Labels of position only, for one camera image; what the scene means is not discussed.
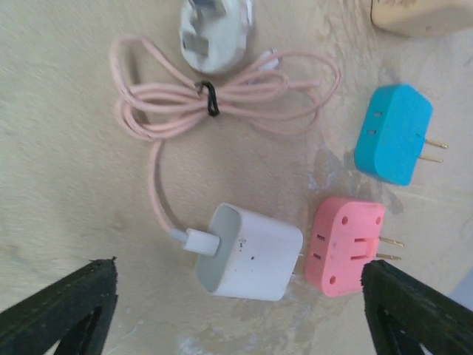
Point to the cyan socket block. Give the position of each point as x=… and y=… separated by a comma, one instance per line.
x=393, y=134

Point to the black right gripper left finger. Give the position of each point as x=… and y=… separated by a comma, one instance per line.
x=74, y=313

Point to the small white round charger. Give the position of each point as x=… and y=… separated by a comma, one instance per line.
x=244, y=254

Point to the pink round plug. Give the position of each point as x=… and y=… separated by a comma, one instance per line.
x=345, y=236

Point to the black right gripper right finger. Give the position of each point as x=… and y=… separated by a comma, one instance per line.
x=406, y=316

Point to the beige cube socket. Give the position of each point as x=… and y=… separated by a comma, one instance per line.
x=422, y=18

